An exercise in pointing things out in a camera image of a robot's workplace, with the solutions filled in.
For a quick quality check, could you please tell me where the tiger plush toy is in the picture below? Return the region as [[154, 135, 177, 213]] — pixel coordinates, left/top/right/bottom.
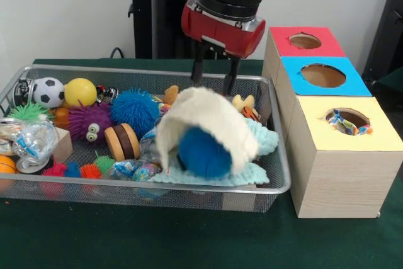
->
[[241, 106, 261, 122]]

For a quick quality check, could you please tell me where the dark green side table cloth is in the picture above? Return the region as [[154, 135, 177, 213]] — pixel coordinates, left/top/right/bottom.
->
[[361, 66, 403, 106]]

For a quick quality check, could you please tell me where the brown teddy plush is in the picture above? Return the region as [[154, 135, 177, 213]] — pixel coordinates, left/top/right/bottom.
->
[[163, 85, 179, 106]]

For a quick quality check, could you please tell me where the light blue cloth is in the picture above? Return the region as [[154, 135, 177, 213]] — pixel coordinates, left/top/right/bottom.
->
[[147, 119, 280, 187]]

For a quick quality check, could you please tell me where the colourful knotted cloth toy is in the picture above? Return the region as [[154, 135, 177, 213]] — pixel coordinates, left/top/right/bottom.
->
[[326, 108, 374, 137]]

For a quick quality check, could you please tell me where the wooden burger toy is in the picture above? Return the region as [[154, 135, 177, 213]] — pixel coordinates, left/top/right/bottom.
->
[[104, 123, 141, 160]]

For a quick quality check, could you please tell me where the pink spiky ball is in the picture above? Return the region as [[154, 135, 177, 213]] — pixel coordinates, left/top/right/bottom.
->
[[43, 162, 67, 178]]

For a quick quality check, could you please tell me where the green spiky ball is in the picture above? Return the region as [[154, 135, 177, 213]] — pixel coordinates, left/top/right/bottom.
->
[[8, 102, 51, 122]]

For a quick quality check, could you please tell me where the globe print ball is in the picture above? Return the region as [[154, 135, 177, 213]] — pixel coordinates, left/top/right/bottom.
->
[[132, 162, 162, 182]]

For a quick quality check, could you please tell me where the small blue spiky ball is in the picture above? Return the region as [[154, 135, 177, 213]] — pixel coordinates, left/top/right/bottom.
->
[[64, 162, 81, 178]]

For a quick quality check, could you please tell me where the purple spiky monster toy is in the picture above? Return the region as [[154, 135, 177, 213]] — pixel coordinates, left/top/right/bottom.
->
[[67, 102, 113, 146]]

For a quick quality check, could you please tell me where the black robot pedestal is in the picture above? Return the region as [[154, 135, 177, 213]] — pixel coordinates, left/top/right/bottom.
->
[[121, 0, 240, 60]]

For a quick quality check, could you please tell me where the silver can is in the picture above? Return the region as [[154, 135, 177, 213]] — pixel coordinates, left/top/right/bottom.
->
[[15, 157, 53, 175]]

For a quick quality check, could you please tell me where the white ball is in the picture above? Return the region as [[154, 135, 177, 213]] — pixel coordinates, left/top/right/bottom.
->
[[32, 77, 66, 108]]

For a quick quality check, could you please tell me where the yellow ball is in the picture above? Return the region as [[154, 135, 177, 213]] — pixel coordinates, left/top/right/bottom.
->
[[64, 78, 98, 107]]

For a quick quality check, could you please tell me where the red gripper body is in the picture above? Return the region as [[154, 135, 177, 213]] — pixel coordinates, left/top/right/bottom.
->
[[181, 0, 266, 59]]

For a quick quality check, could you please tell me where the orange ball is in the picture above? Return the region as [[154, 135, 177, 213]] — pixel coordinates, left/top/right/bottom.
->
[[0, 155, 16, 175]]

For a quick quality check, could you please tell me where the clear packet with blue print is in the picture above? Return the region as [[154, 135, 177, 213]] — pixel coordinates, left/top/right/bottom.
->
[[12, 120, 60, 161]]

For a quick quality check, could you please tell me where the large blue spiky ball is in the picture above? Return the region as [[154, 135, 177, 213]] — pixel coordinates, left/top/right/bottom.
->
[[110, 88, 161, 139]]

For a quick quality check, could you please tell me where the yellow duck plush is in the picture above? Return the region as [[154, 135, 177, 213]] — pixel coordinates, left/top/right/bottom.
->
[[232, 94, 255, 110]]

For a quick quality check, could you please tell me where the shallow silver mesh bin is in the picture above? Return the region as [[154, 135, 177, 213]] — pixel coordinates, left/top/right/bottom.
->
[[0, 64, 290, 214]]

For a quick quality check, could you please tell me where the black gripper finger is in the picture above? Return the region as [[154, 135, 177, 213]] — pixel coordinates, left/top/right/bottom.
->
[[222, 56, 242, 96], [190, 40, 211, 84]]

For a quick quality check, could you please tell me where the wooden box with three holes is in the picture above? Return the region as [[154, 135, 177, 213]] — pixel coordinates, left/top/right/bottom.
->
[[263, 26, 403, 219]]

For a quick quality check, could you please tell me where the cream yellow cloth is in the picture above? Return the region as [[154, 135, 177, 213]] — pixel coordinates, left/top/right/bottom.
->
[[156, 87, 259, 172]]

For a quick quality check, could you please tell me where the dark blue fuzzy ball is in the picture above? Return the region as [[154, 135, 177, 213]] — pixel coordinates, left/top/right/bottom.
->
[[178, 126, 234, 178]]

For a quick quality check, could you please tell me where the wooden cube block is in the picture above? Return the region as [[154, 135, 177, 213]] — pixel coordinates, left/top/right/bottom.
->
[[52, 127, 73, 164]]

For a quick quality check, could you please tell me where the red spiky ball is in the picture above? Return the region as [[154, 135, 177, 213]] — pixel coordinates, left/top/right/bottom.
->
[[80, 163, 101, 179]]

